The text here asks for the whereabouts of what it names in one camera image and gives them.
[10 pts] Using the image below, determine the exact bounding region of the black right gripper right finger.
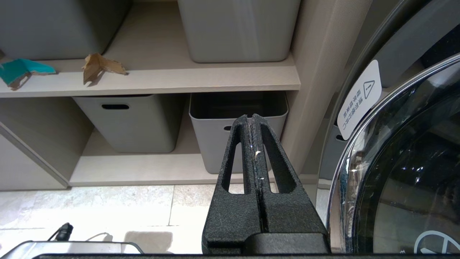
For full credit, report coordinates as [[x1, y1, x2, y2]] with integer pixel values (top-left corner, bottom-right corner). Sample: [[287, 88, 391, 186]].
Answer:
[[253, 114, 330, 235]]

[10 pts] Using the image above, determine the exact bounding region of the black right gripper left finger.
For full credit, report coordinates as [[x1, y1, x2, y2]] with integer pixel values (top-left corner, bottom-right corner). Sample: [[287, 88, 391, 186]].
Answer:
[[202, 114, 262, 254]]

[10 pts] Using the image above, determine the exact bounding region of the brown cardboard scrap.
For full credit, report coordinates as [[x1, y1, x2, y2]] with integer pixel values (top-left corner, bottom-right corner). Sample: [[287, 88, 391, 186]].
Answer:
[[82, 53, 128, 85]]

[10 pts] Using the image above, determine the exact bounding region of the small teal cardboard scrap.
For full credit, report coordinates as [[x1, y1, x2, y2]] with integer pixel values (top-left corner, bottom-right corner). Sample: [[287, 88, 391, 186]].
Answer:
[[0, 59, 57, 90]]

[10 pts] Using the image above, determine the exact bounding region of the open gray storage bin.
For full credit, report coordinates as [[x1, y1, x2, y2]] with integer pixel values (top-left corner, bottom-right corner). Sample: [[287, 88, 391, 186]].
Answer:
[[189, 92, 289, 174]]

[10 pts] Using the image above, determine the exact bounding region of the beige shelf board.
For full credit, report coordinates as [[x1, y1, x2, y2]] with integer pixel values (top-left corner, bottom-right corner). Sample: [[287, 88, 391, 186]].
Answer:
[[69, 108, 317, 186], [0, 0, 301, 98]]

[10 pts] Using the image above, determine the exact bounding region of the small gray storage bin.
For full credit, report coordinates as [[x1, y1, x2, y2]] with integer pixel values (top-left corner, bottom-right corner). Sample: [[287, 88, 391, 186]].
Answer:
[[72, 94, 185, 153]]

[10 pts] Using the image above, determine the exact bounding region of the chrome glass washer door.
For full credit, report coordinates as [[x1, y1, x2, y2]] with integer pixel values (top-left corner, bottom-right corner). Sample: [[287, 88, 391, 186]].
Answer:
[[325, 54, 460, 254]]

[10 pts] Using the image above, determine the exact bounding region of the white warning sticker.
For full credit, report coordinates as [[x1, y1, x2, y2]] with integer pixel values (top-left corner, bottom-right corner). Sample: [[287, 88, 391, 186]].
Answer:
[[337, 60, 382, 141]]

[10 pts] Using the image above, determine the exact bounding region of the large gray storage bin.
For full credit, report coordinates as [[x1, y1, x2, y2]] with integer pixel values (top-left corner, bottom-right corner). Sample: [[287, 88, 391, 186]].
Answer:
[[177, 0, 301, 63]]

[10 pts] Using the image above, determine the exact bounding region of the gray washing machine front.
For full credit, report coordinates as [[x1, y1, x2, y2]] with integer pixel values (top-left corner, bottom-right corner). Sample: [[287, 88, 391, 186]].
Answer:
[[316, 0, 460, 187]]

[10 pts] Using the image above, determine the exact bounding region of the beige cabinet frame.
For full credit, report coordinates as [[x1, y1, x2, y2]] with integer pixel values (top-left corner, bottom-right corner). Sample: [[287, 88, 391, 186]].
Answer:
[[0, 0, 372, 191]]

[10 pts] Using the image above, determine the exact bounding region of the black cable connector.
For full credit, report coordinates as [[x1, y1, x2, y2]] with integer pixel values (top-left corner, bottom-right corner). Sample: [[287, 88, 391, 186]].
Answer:
[[47, 222, 74, 241]]

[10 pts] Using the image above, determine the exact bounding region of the gray storage bin with handle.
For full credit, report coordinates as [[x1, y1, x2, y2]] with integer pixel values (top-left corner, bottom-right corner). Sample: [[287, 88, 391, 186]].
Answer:
[[0, 0, 132, 60]]

